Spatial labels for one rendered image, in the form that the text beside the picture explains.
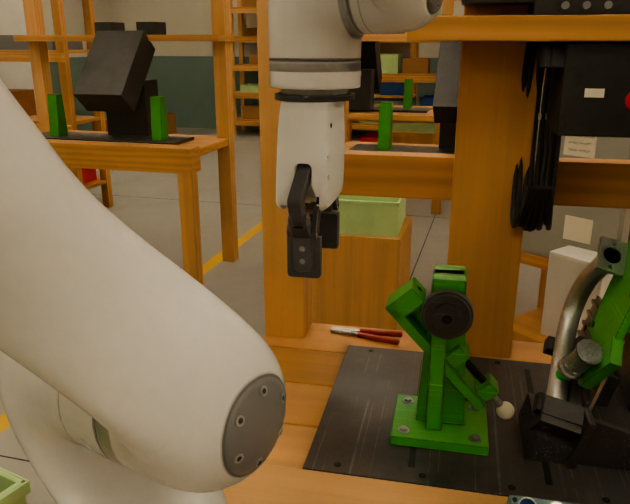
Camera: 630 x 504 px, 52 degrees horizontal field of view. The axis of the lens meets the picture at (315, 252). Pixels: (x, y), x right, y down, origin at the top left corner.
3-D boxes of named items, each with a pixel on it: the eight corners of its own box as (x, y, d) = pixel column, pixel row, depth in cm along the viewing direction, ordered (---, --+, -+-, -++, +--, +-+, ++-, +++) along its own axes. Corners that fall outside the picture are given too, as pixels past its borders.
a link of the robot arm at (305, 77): (283, 58, 64) (284, 89, 65) (257, 60, 56) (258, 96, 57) (367, 58, 63) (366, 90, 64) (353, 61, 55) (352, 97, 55)
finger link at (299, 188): (306, 148, 61) (307, 205, 63) (285, 168, 54) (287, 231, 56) (318, 149, 61) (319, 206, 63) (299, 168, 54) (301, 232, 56)
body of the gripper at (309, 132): (289, 79, 65) (290, 189, 69) (259, 86, 56) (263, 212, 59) (363, 80, 64) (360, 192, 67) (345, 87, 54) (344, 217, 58)
